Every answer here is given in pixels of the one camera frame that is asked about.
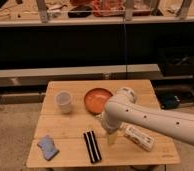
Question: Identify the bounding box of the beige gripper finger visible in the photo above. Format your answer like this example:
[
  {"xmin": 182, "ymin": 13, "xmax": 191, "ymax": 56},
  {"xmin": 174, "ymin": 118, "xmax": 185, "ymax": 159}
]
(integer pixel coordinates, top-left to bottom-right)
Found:
[{"xmin": 106, "ymin": 131, "xmax": 118, "ymax": 146}]

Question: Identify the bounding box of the black white striped eraser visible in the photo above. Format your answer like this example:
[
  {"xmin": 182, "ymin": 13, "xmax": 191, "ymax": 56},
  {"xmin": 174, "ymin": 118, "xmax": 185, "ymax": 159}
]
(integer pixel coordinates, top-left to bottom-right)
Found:
[{"xmin": 83, "ymin": 131, "xmax": 102, "ymax": 164}]

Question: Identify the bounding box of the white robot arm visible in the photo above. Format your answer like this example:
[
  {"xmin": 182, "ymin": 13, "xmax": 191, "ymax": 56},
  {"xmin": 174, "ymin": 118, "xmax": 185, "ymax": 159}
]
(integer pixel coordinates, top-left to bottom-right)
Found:
[{"xmin": 101, "ymin": 87, "xmax": 194, "ymax": 146}]

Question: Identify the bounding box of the white ceramic cup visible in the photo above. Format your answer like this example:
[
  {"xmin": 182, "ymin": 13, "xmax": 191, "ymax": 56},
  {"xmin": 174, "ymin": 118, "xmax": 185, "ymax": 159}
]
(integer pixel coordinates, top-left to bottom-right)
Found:
[{"xmin": 54, "ymin": 91, "xmax": 72, "ymax": 114}]

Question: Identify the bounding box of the white plastic bottle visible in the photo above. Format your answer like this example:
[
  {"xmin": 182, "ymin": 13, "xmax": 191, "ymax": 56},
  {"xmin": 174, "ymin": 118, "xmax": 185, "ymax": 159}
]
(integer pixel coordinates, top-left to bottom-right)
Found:
[{"xmin": 122, "ymin": 125, "xmax": 155, "ymax": 152}]

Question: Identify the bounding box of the orange bowl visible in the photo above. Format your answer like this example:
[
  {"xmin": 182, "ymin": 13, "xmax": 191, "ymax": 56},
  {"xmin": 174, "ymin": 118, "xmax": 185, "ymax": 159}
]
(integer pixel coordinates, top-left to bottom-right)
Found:
[{"xmin": 84, "ymin": 88, "xmax": 113, "ymax": 115}]

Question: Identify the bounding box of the wooden table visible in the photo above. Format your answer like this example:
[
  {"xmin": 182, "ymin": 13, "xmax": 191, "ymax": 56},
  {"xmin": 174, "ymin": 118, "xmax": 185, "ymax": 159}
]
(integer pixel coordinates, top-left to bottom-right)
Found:
[{"xmin": 26, "ymin": 80, "xmax": 180, "ymax": 168}]

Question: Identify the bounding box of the blue sponge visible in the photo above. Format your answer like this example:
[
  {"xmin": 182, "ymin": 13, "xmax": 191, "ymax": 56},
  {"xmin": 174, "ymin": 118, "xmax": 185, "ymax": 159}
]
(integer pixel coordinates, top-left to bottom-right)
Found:
[{"xmin": 37, "ymin": 135, "xmax": 59, "ymax": 161}]

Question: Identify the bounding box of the black object on floor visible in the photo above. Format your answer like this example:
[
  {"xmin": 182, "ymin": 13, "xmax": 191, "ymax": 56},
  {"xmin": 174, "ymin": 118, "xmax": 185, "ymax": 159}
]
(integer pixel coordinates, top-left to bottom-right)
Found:
[{"xmin": 159, "ymin": 94, "xmax": 180, "ymax": 109}]

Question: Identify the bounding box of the red cloth on shelf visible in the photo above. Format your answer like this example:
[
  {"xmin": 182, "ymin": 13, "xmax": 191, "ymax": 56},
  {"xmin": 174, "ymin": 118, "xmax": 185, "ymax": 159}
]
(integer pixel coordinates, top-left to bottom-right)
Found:
[{"xmin": 91, "ymin": 0, "xmax": 124, "ymax": 17}]

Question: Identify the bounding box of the metal shelf rail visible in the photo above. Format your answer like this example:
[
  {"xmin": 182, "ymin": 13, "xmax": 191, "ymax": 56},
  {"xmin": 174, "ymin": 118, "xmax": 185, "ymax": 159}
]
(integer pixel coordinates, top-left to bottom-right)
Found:
[{"xmin": 0, "ymin": 64, "xmax": 160, "ymax": 87}]

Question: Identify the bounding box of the black cable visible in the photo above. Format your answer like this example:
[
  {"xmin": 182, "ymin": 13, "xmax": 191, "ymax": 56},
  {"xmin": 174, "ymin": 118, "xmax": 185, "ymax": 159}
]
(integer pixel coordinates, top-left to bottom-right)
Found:
[{"xmin": 123, "ymin": 16, "xmax": 129, "ymax": 80}]

